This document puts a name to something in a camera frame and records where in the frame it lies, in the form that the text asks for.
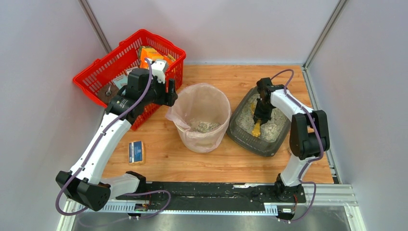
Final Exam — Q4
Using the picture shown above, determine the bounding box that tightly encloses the grey litter box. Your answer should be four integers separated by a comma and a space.
227, 87, 291, 157

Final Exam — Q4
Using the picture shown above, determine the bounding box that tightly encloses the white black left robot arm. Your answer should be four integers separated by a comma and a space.
55, 67, 178, 216

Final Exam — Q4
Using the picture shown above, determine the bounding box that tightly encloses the yellow litter scoop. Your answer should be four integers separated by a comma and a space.
251, 102, 262, 138

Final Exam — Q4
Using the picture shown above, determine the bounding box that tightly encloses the teal small box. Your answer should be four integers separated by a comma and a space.
112, 75, 128, 89

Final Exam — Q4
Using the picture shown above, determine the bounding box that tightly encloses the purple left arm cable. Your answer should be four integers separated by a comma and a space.
55, 58, 155, 218

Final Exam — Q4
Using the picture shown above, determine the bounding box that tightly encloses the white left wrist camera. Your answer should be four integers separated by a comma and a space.
151, 59, 169, 84

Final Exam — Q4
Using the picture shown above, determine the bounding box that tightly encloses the blue yellow sponge pack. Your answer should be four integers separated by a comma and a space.
128, 141, 146, 165

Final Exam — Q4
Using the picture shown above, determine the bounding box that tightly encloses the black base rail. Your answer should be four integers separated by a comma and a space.
117, 181, 306, 212

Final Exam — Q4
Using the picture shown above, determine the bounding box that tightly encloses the orange sponge stack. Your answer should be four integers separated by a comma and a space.
138, 46, 176, 69

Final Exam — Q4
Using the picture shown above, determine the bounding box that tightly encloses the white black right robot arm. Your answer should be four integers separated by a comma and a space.
252, 78, 330, 201

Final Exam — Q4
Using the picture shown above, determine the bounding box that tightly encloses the red shopping basket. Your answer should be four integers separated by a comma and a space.
73, 29, 186, 130

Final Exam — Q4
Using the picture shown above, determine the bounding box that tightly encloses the white bin with bag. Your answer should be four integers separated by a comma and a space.
165, 83, 231, 153

